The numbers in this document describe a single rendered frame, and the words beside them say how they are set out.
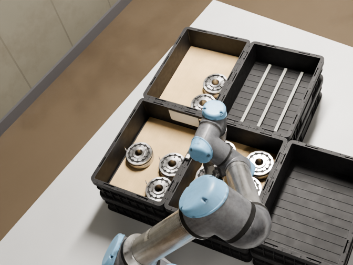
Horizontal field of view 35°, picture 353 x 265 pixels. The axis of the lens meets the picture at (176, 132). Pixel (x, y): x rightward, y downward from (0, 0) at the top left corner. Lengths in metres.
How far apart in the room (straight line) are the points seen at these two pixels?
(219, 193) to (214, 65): 1.11
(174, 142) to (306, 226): 0.59
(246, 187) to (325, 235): 0.45
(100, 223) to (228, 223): 0.94
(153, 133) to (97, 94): 1.38
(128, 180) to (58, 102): 1.58
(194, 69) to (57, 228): 0.85
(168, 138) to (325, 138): 0.61
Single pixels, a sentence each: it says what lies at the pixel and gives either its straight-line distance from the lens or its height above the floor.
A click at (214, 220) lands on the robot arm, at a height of 1.38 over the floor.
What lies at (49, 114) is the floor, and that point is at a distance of 3.55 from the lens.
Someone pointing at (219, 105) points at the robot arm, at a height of 1.20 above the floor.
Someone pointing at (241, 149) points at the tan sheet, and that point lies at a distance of 2.09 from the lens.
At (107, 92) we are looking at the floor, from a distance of 3.52.
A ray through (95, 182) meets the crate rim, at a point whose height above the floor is 0.93.
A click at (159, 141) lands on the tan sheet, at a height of 0.83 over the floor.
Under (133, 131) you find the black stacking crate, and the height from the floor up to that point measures 0.86.
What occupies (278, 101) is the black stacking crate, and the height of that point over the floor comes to 0.83.
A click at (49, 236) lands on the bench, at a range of 2.25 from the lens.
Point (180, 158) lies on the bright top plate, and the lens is 2.07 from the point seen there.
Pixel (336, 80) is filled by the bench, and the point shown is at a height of 0.70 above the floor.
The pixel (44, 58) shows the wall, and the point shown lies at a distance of 3.63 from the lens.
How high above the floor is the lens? 2.56
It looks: 53 degrees down
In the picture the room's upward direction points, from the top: 17 degrees counter-clockwise
